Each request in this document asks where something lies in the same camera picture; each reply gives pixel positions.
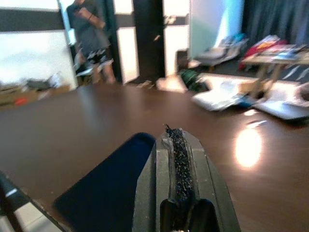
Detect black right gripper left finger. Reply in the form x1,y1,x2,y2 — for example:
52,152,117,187
131,142,175,232

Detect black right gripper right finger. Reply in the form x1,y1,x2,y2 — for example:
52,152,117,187
166,127,242,232

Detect black key case with keys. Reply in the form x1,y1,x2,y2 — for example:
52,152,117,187
54,123,171,232

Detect white paper bag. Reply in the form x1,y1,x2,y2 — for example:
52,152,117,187
192,79,254,112

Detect brown cardboard box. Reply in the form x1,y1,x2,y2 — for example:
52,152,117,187
0,84,71,107
156,74,188,93

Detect wooden stand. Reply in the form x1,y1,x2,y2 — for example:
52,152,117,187
241,53,309,99

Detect grey clothes pile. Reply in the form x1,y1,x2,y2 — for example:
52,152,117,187
194,35,249,67

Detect red cloth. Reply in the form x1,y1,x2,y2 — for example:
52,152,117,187
240,35,289,71

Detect dark wooden chair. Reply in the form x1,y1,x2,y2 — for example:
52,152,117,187
0,170,30,232

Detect black pillar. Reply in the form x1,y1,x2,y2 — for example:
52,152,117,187
133,0,167,82

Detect person in patterned shorts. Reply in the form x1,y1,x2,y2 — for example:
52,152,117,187
65,0,117,85

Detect grey curtain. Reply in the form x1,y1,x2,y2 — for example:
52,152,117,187
242,0,309,46

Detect black and green folded frame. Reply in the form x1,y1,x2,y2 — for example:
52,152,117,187
180,69,211,92

